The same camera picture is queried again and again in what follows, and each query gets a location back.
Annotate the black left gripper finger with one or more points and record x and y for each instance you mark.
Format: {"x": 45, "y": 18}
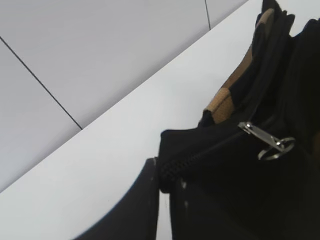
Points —
{"x": 135, "y": 216}

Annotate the black tote bag tan handles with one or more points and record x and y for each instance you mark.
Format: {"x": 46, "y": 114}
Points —
{"x": 218, "y": 189}

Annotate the silver zipper pull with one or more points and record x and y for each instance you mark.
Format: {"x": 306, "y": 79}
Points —
{"x": 276, "y": 147}

